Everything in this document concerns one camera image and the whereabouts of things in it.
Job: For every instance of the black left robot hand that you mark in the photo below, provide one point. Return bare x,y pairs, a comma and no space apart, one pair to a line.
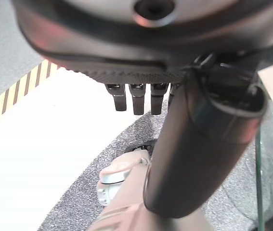
179,156

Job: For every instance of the grey textured rug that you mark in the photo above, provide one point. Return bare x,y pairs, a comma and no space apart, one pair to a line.
81,199

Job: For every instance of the yellow black striped floor tape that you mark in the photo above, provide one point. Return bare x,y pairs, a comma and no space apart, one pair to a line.
18,91

